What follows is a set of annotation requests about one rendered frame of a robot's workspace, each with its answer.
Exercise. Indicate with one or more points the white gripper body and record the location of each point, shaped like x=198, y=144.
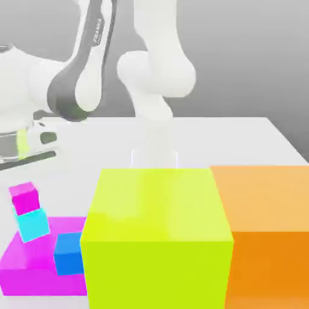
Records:
x=29, y=160

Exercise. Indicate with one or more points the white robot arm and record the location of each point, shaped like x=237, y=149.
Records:
x=157, y=60

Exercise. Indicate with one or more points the small magenta cube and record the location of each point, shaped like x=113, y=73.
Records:
x=25, y=200

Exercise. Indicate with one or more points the small cyan cube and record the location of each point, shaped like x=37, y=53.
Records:
x=32, y=224

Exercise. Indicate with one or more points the small blue cube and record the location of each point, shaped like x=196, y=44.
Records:
x=68, y=253

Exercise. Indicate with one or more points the large magenta box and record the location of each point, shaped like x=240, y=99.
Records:
x=29, y=280

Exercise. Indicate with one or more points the large yellow-green box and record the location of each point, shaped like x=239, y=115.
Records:
x=157, y=241

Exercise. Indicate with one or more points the large orange box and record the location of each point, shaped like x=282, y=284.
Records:
x=270, y=241

